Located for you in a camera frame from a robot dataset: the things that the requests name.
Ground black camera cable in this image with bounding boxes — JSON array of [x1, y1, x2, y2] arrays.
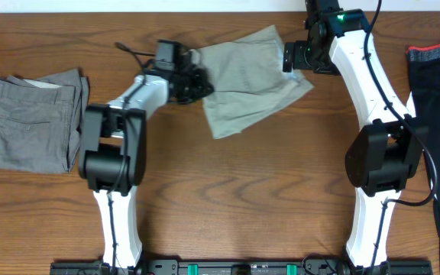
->
[[363, 0, 438, 275], [105, 41, 156, 275]]

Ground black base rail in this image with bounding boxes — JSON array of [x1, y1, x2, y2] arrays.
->
[[50, 257, 434, 275]]

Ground light khaki shorts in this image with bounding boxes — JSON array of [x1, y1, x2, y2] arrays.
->
[[192, 25, 313, 139]]

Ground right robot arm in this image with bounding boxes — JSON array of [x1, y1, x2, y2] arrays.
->
[[283, 0, 432, 274]]

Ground folded grey trousers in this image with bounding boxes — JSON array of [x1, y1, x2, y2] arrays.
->
[[0, 69, 89, 173]]

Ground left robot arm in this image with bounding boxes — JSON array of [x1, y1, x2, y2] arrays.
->
[[77, 40, 214, 274]]

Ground left black camera cable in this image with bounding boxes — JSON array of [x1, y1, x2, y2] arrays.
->
[[105, 41, 156, 275]]

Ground right black camera cable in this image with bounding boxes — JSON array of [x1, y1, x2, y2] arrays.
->
[[363, 0, 438, 275]]

